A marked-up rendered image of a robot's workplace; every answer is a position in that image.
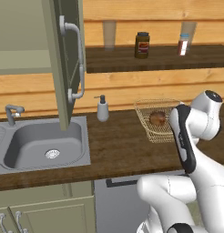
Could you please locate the olive wall cabinet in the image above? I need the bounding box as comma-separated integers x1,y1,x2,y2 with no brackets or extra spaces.
0,0,61,76

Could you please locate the dark jar with yellow label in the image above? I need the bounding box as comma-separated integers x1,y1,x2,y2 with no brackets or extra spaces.
134,31,151,60

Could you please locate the dark wooden shelf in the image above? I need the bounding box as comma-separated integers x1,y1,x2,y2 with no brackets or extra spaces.
85,44,224,75

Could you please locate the tan wire basket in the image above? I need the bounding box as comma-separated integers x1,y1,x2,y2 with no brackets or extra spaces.
134,97,182,144

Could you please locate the grey cabinet door handle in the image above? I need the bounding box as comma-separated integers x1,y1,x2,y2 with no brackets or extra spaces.
58,15,87,106

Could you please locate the brown round bread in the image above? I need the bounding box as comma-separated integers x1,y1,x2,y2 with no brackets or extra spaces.
148,111,168,127

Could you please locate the olive panel under sink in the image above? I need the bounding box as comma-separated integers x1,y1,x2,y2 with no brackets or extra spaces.
0,180,96,209

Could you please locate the grey dishwasher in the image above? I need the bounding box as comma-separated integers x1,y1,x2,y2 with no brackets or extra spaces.
93,169,190,233

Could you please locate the olive wall cabinet door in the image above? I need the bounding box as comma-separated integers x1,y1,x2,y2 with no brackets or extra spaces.
41,0,87,132

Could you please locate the white soap dispenser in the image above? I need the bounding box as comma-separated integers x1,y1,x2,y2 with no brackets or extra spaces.
93,94,110,123

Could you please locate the grey base cabinet handle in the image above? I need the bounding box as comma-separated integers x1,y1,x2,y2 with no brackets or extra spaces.
15,210,29,233
0,212,9,233

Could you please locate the dark dishwasher handle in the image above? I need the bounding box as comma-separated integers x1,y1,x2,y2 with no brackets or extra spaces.
105,173,188,188

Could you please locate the grey tap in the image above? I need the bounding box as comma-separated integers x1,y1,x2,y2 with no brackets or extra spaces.
5,104,25,127

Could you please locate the grey sink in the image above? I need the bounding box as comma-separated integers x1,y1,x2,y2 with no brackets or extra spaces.
0,116,92,176

